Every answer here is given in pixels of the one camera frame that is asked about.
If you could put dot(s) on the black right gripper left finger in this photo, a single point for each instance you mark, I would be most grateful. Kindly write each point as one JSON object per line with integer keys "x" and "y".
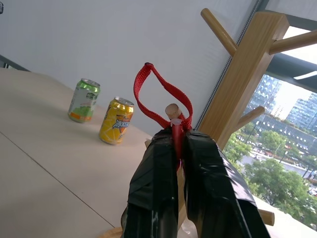
{"x": 151, "y": 188}

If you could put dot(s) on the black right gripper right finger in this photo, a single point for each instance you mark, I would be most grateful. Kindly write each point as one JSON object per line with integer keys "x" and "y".
{"x": 218, "y": 188}

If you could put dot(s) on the wooden tree stand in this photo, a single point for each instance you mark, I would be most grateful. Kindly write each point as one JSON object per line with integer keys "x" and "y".
{"x": 237, "y": 96}

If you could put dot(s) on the yellow orange drink can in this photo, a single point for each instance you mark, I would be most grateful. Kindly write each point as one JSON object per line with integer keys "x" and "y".
{"x": 116, "y": 121}

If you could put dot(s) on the green drink can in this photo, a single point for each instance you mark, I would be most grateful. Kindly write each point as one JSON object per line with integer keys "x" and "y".
{"x": 84, "y": 100}

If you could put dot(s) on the white roller blind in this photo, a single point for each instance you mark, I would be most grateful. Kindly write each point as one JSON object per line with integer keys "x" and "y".
{"x": 123, "y": 44}

